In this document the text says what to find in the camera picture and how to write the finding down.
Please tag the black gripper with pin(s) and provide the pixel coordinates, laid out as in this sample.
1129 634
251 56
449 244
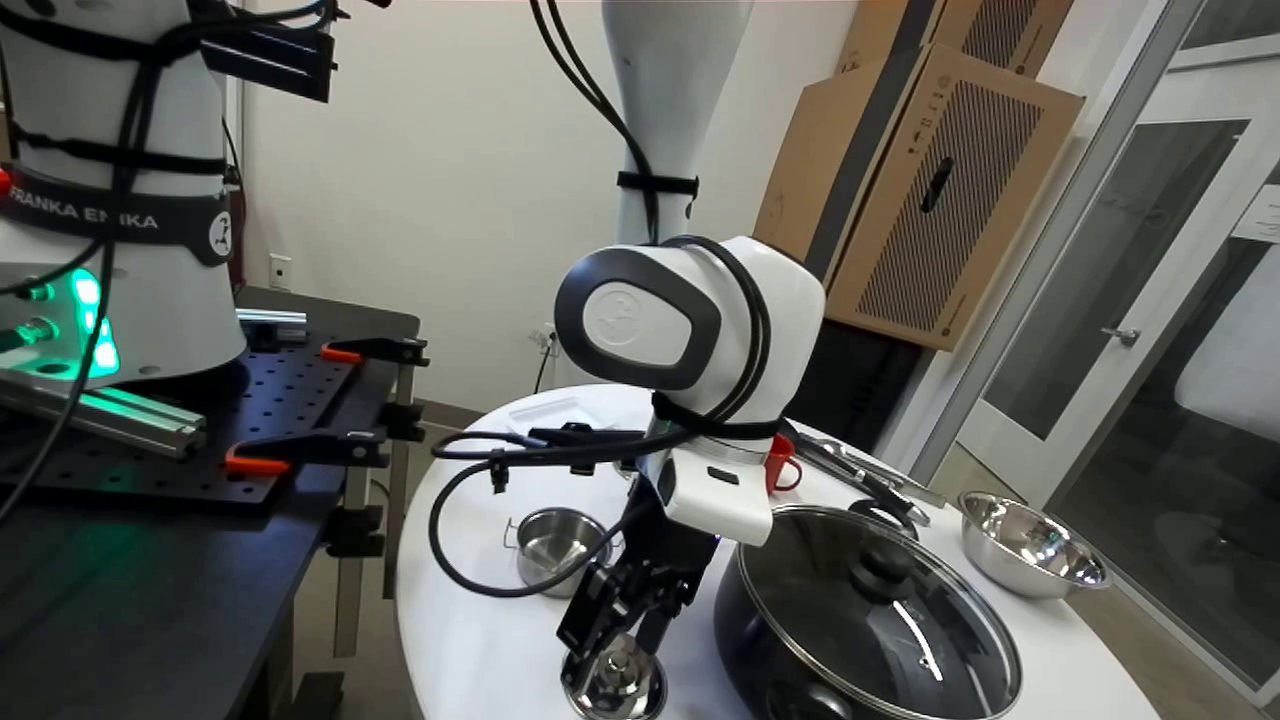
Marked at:
660 541

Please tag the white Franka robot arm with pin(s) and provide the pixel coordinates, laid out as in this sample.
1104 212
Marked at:
785 322

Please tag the large black cooking pot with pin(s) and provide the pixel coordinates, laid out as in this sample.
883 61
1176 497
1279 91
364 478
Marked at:
753 653

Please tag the large glass pot lid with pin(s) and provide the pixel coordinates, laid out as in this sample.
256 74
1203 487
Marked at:
883 624

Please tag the small steel bowl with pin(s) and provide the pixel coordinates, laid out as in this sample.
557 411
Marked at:
552 541

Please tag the steel tongs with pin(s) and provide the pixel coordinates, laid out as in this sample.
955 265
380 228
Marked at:
853 460

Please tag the black case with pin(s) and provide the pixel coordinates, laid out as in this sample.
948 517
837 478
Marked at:
853 382

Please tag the steel mixing bowl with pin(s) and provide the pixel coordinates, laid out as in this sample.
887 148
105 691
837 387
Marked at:
1030 547

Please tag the flat cardboard box dark stripe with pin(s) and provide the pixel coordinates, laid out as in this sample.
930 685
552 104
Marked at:
814 162

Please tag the black breadboard table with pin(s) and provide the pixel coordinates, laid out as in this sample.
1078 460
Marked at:
121 573

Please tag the black rectangular device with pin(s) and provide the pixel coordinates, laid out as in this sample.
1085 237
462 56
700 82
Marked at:
273 55

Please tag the white glass door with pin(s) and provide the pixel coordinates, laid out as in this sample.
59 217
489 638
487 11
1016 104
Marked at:
1175 203

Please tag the small cardboard box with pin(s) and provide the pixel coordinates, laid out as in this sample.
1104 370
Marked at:
1014 29

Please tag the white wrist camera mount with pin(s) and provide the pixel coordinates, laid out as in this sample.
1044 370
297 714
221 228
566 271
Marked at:
721 500

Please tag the white wall outlet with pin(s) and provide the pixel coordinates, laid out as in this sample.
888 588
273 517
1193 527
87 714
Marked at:
280 271

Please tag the aluminium extrusion rail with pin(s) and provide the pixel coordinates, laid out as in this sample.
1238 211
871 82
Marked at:
94 406

